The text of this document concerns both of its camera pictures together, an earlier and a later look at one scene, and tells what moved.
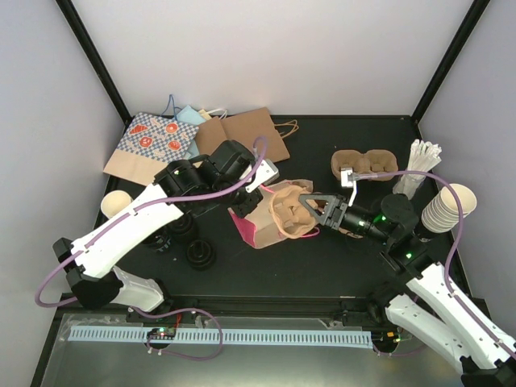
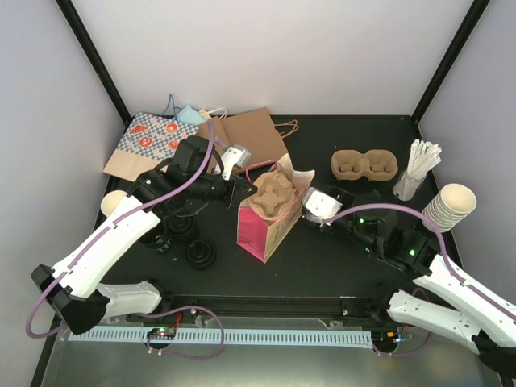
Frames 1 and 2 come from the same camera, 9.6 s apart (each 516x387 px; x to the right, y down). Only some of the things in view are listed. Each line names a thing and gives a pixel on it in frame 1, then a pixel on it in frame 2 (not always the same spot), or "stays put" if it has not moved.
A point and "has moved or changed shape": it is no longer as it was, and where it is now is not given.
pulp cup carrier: [378, 164] stays put
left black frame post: [72, 18] stays put
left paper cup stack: [114, 201] stays put
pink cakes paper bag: [258, 226] has moved or changed shape
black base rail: [339, 309] stays put
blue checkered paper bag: [147, 145] stays put
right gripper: [333, 200] -> [318, 228]
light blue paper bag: [189, 114] stays put
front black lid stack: [200, 255] stays put
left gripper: [243, 209] -> [234, 195]
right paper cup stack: [442, 213] stays put
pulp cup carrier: [292, 218] has moved or changed shape
